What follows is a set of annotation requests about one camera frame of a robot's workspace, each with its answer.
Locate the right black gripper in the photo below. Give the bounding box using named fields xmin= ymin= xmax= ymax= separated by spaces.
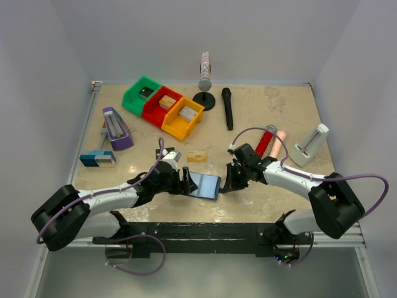
xmin=223 ymin=161 xmax=251 ymax=192

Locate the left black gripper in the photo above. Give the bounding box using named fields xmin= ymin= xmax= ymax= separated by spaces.
xmin=154 ymin=167 xmax=198 ymax=196

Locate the blue leather card holder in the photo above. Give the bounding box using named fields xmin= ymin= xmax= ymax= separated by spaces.
xmin=188 ymin=172 xmax=221 ymax=201

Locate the gold credit card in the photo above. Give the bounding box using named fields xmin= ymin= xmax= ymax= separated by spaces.
xmin=187 ymin=151 xmax=208 ymax=163

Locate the black credit card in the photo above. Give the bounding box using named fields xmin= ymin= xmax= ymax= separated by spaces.
xmin=155 ymin=147 xmax=175 ymax=159

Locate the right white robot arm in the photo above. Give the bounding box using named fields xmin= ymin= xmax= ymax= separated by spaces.
xmin=222 ymin=143 xmax=365 ymax=243

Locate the card stack in yellow bin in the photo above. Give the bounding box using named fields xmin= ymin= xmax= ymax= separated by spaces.
xmin=179 ymin=106 xmax=197 ymax=122

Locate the card stack in red bin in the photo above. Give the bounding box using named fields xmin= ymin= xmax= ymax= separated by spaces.
xmin=159 ymin=96 xmax=176 ymax=110

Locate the card stack in green bin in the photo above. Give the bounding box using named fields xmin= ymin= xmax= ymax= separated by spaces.
xmin=138 ymin=87 xmax=154 ymax=101

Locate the red glitter microphone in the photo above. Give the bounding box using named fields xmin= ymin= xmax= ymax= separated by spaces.
xmin=255 ymin=125 xmax=277 ymax=158

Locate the yellow plastic bin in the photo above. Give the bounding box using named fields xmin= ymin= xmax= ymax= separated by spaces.
xmin=161 ymin=96 xmax=204 ymax=141

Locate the purple metronome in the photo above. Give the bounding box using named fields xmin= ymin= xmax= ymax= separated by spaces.
xmin=103 ymin=107 xmax=134 ymax=151

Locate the blue grey block tool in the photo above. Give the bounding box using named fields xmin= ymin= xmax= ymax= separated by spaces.
xmin=79 ymin=123 xmax=116 ymax=168

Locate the red plastic bin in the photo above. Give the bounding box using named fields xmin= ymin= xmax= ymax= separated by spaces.
xmin=141 ymin=86 xmax=182 ymax=129

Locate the black round microphone stand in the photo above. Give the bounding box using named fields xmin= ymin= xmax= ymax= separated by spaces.
xmin=193 ymin=92 xmax=216 ymax=111

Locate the black handheld microphone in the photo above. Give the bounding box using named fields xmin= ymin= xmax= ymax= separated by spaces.
xmin=221 ymin=88 xmax=233 ymax=131

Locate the glitter microphone on stand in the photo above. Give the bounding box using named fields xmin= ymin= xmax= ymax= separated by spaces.
xmin=198 ymin=52 xmax=212 ymax=92

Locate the green plastic bin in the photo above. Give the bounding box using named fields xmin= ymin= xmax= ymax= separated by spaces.
xmin=122 ymin=76 xmax=162 ymax=117

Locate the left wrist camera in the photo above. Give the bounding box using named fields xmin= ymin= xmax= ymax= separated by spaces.
xmin=160 ymin=149 xmax=181 ymax=170

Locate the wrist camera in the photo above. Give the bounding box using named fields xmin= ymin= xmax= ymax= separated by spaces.
xmin=160 ymin=149 xmax=181 ymax=170
xmin=227 ymin=143 xmax=236 ymax=155

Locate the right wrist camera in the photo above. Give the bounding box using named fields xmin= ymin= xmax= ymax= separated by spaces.
xmin=227 ymin=143 xmax=236 ymax=155

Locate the base right purple cable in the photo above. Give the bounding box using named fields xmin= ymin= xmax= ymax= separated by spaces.
xmin=277 ymin=232 xmax=314 ymax=267

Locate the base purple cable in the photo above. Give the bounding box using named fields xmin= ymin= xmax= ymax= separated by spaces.
xmin=104 ymin=232 xmax=167 ymax=275
xmin=277 ymin=232 xmax=314 ymax=267

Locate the base left purple cable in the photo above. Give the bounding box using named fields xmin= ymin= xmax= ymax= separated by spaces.
xmin=104 ymin=232 xmax=167 ymax=275

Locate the aluminium frame rail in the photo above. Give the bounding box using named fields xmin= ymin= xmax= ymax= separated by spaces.
xmin=23 ymin=81 xmax=103 ymax=298

